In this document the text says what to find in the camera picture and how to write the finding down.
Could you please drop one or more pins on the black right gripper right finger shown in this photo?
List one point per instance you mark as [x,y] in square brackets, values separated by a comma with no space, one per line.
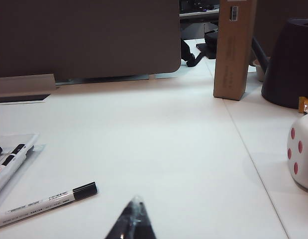
[145,224]

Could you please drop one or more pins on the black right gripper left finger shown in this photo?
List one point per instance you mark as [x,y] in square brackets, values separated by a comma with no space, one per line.
[124,224]

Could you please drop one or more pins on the clear plastic packaging box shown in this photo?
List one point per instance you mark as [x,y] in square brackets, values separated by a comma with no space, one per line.
[31,142]

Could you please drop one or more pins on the tall cardboard box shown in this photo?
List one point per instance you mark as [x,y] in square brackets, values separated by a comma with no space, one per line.
[233,49]

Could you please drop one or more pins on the white dice pink dots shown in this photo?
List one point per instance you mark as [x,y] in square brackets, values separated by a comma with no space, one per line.
[303,154]

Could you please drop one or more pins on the brown desk partition panel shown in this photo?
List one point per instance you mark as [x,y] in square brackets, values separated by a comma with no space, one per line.
[89,37]

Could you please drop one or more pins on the small white cup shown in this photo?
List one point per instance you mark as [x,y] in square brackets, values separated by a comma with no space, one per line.
[259,72]

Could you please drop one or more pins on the orange snack packet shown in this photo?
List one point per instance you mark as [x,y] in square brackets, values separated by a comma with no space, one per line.
[305,105]

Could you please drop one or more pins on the dark grey slanted tube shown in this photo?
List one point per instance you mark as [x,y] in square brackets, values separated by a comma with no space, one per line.
[260,51]

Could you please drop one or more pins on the white background desk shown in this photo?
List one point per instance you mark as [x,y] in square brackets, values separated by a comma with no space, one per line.
[198,15]

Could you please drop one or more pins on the brown side partition panel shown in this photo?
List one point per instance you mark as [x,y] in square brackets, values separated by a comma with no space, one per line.
[273,15]

